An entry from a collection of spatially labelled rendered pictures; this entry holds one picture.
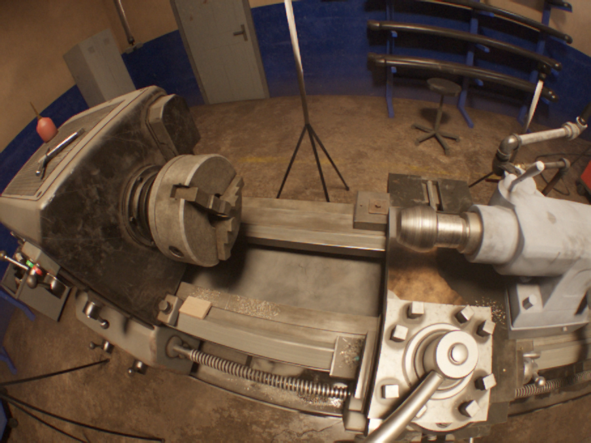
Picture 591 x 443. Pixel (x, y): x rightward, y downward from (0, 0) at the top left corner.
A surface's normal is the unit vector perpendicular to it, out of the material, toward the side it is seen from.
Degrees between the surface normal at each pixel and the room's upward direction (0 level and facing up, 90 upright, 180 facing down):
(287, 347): 36
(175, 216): 47
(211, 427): 0
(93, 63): 90
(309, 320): 0
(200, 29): 90
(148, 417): 0
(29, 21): 90
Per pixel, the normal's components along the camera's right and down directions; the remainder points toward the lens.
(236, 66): -0.22, 0.78
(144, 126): 0.96, 0.09
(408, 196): -0.15, -0.62
